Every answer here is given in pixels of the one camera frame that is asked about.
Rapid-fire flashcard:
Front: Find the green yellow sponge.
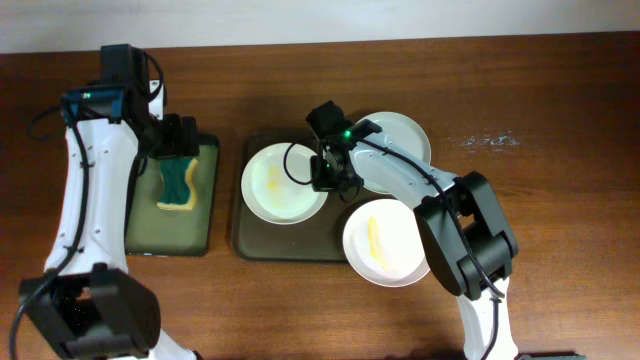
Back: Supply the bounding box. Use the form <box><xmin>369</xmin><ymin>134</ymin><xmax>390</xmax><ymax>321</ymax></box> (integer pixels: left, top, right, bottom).
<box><xmin>157</xmin><ymin>157</ymin><xmax>198</xmax><ymax>211</ymax></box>

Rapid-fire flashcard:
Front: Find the white plate yellow stain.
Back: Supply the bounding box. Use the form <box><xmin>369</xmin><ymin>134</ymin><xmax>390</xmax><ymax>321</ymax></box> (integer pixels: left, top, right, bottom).
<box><xmin>241</xmin><ymin>143</ymin><xmax>328</xmax><ymax>225</ymax></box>

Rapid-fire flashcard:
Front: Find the white plate front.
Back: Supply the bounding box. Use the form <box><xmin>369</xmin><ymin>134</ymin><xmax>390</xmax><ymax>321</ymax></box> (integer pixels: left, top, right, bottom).
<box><xmin>342</xmin><ymin>199</ymin><xmax>430</xmax><ymax>288</ymax></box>

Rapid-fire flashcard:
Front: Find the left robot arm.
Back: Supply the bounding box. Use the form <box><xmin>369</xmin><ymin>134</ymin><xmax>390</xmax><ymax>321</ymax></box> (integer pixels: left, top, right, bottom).
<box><xmin>17</xmin><ymin>80</ymin><xmax>199</xmax><ymax>359</ymax></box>

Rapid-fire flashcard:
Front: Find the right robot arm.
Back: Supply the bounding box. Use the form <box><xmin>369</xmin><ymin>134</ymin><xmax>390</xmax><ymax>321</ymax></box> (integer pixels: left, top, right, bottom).
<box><xmin>309</xmin><ymin>120</ymin><xmax>519</xmax><ymax>359</ymax></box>

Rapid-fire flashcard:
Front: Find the dark serving tray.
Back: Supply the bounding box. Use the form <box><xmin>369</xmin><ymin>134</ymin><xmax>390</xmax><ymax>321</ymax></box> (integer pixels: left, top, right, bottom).
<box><xmin>233</xmin><ymin>129</ymin><xmax>382</xmax><ymax>263</ymax></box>

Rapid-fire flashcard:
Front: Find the black sponge tray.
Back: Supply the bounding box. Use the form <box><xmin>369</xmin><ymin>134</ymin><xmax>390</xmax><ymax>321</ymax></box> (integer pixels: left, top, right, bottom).
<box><xmin>124</xmin><ymin>134</ymin><xmax>219</xmax><ymax>256</ymax></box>

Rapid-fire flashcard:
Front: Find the grey plate yellow stain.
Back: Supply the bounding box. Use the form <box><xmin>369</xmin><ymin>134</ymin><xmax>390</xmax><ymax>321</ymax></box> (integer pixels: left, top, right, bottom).
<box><xmin>350</xmin><ymin>111</ymin><xmax>431</xmax><ymax>194</ymax></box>

